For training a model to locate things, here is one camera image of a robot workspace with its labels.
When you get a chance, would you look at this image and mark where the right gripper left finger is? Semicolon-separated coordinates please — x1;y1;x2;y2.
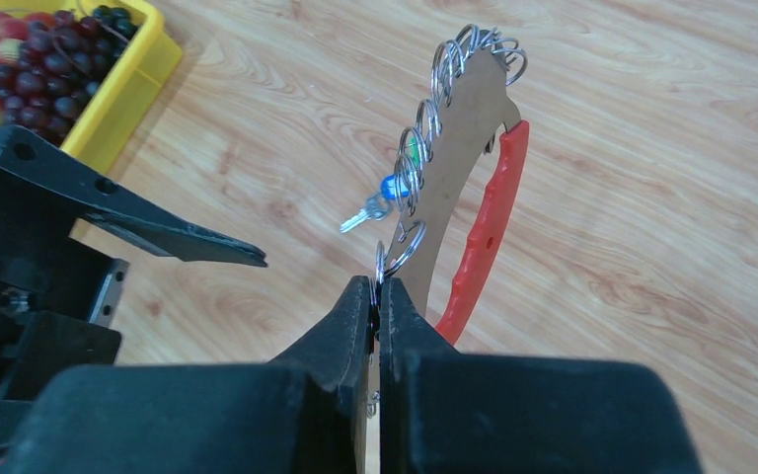
2;276;373;473

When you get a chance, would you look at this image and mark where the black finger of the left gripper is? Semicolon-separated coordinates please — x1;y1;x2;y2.
0;125;267;268

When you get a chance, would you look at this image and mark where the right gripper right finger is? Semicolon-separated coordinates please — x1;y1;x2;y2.
379;278;703;473

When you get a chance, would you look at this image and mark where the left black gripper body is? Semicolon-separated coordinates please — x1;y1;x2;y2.
0;196;128;455

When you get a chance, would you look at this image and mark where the blue tagged key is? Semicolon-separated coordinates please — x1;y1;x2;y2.
340;175;410;233

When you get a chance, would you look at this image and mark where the key holder with red handle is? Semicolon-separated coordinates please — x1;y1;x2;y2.
374;23;531;347

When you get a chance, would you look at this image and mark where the dark grape bunch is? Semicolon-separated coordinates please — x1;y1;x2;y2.
0;4;139;145

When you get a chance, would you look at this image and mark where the yellow plastic bin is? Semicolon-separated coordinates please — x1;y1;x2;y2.
0;1;182;173

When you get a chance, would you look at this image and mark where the green tagged key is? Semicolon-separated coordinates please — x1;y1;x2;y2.
405;136;419;166

